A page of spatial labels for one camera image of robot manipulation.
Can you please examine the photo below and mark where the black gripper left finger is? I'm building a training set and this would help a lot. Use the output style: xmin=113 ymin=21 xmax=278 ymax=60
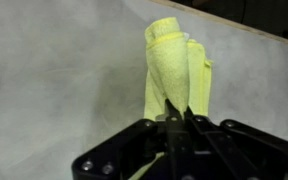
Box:
xmin=166 ymin=100 xmax=195 ymax=180

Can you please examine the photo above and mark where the yellow towel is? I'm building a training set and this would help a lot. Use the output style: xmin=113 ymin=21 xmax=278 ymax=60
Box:
xmin=127 ymin=16 xmax=214 ymax=180

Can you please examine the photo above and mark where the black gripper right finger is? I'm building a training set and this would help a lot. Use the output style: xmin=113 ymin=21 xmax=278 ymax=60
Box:
xmin=185 ymin=108 xmax=260 ymax=180

